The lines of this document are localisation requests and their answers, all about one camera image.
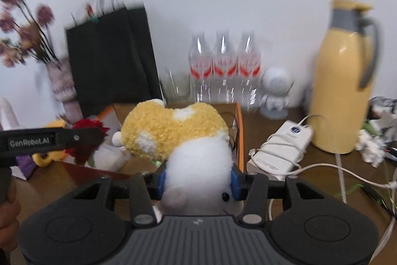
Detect clear water bottle red label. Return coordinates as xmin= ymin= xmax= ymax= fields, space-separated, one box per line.
xmin=236 ymin=32 xmax=262 ymax=111
xmin=212 ymin=30 xmax=238 ymax=104
xmin=189 ymin=32 xmax=214 ymax=104

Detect red artificial flower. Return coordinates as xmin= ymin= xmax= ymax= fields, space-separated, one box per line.
xmin=66 ymin=118 xmax=111 ymax=164

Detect white power bank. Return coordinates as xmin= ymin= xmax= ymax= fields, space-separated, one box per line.
xmin=246 ymin=120 xmax=314 ymax=182

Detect purple tissue pack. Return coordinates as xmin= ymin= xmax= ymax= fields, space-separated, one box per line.
xmin=17 ymin=156 xmax=35 ymax=181

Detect white detergent bottle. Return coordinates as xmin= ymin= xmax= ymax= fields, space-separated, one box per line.
xmin=0 ymin=97 xmax=21 ymax=132

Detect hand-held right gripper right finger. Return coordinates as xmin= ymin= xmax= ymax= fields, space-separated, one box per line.
xmin=230 ymin=164 xmax=325 ymax=227

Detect yellow thermos jug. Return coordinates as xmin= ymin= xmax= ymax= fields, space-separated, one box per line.
xmin=308 ymin=0 xmax=384 ymax=154

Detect black paper bag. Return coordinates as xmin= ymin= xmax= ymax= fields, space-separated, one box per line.
xmin=65 ymin=0 xmax=164 ymax=118

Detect dried pink flowers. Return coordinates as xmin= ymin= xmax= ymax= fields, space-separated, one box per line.
xmin=0 ymin=0 xmax=63 ymax=67

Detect orange cardboard box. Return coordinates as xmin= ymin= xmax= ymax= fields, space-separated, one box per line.
xmin=93 ymin=103 xmax=244 ymax=176

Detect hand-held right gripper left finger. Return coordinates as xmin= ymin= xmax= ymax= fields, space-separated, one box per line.
xmin=73 ymin=164 xmax=168 ymax=227

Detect yellow mug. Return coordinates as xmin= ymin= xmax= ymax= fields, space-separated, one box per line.
xmin=31 ymin=119 xmax=68 ymax=167

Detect yellow and white plush toy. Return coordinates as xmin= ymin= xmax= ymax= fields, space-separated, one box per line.
xmin=112 ymin=99 xmax=246 ymax=217

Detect glass cup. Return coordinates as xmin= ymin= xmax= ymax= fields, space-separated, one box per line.
xmin=164 ymin=68 xmax=191 ymax=105

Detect white power strip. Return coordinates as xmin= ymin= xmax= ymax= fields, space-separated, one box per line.
xmin=355 ymin=128 xmax=392 ymax=168

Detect black neckband earphones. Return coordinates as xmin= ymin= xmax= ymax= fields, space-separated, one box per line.
xmin=363 ymin=183 xmax=397 ymax=216

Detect person's left hand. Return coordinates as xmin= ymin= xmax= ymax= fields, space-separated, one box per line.
xmin=0 ymin=190 xmax=22 ymax=253

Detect mottled pink vase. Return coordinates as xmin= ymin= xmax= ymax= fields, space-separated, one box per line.
xmin=46 ymin=58 xmax=83 ymax=120

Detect white charging cable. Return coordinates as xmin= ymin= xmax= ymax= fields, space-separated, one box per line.
xmin=248 ymin=114 xmax=397 ymax=220

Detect white robot speaker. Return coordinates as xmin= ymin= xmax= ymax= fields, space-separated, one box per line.
xmin=259 ymin=66 xmax=295 ymax=119

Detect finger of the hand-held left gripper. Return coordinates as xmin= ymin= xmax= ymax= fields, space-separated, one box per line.
xmin=60 ymin=127 xmax=105 ymax=150

